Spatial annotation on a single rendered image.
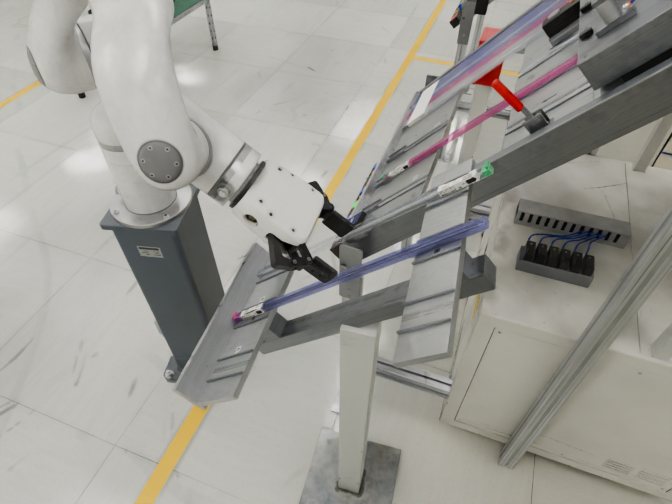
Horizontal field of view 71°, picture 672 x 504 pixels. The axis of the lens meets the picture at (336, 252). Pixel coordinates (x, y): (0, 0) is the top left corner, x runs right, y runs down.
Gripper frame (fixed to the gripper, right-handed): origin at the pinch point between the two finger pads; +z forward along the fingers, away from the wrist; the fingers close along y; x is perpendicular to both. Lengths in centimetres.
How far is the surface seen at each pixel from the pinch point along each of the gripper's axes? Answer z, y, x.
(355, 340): 13.7, -3.1, 10.8
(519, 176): 18.3, 21.8, -16.4
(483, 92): 41, 127, 17
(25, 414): -20, -8, 137
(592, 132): 18.1, 21.2, -28.6
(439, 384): 57, 19, 37
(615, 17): 10.0, 30.2, -37.7
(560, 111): 16.0, 28.1, -25.5
